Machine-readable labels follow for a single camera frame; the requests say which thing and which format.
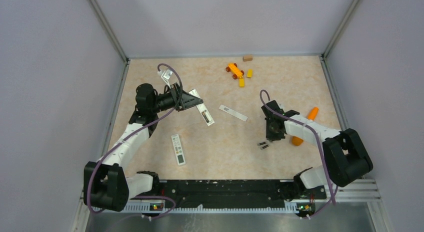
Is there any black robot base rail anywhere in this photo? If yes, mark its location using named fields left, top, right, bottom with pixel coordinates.
left=141, top=179, right=327, bottom=211

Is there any orange toy carrot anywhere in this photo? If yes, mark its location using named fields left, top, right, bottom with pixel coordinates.
left=291, top=107, right=320, bottom=147

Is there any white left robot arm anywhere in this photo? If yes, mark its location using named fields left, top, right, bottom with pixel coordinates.
left=83, top=83, right=204, bottom=212

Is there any yellow flat brick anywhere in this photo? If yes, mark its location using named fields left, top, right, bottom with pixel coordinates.
left=238, top=78, right=245, bottom=88
left=246, top=69, right=253, bottom=78

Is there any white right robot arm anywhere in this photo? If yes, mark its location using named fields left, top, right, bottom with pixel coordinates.
left=261, top=100, right=374, bottom=198

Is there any yellow flat brick lower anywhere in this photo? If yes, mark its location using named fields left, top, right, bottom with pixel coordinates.
left=238, top=78, right=245, bottom=88

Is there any white remote control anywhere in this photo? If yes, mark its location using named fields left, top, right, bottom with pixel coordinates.
left=189, top=89, right=215, bottom=127

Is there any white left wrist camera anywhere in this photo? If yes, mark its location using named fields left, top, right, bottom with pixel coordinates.
left=159, top=69, right=174, bottom=88

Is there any white remote battery cover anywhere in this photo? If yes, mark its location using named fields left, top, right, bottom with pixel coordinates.
left=219, top=105, right=248, bottom=122

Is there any white remote with buttons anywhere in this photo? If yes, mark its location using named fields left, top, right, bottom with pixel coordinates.
left=171, top=134, right=186, bottom=166

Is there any yellow toy brick car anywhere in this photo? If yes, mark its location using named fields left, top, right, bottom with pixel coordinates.
left=225, top=63, right=245, bottom=80

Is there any small wooden block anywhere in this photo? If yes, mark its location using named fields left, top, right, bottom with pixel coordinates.
left=242, top=55, right=253, bottom=62

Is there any yellow flat brick upper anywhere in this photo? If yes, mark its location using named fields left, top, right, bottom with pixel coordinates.
left=246, top=69, right=253, bottom=78

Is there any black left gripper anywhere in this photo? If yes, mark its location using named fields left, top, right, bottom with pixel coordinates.
left=150, top=82, right=203, bottom=113

